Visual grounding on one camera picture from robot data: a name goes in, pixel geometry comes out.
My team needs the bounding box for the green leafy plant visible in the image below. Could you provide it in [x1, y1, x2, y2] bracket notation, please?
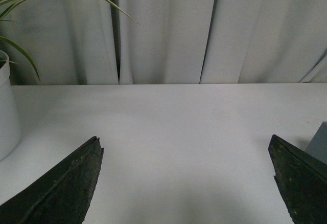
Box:
[1, 0, 132, 85]

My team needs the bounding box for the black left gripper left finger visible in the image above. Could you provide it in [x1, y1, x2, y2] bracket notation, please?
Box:
[1, 137, 104, 223]

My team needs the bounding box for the gray cube base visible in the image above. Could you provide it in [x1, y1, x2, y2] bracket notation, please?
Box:
[305, 122, 327, 164]

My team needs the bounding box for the white curtain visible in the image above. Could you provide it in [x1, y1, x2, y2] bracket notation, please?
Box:
[0, 0, 327, 85]

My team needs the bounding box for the white plant pot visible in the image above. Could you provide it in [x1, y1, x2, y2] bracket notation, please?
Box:
[1, 51, 21, 160]

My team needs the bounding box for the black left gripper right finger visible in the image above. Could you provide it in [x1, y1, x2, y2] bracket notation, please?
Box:
[268, 135, 326, 223]

